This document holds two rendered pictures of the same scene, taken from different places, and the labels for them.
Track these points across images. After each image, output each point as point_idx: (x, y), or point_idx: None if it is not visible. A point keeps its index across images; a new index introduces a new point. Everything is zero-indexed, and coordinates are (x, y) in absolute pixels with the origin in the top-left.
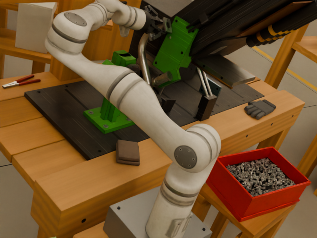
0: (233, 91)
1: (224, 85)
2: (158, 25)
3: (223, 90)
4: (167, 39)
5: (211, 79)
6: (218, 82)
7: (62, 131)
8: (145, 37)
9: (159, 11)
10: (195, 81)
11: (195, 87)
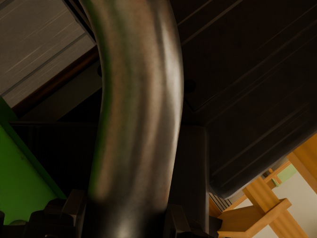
0: (11, 89)
1: (37, 68)
2: (153, 216)
3: (10, 71)
4: (18, 197)
5: (64, 40)
6: (52, 55)
7: None
8: (107, 16)
9: (315, 123)
10: (49, 5)
11: (9, 10)
